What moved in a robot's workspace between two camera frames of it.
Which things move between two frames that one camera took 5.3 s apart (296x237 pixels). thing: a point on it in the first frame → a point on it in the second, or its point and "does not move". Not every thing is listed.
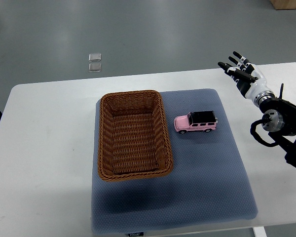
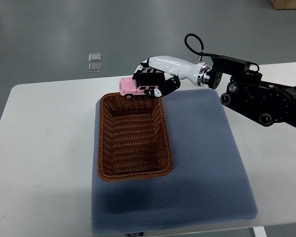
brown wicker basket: [134, 140] does not move
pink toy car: [201, 120] → [128, 87]
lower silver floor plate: [94, 67] does not move
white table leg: [259, 231] does not move
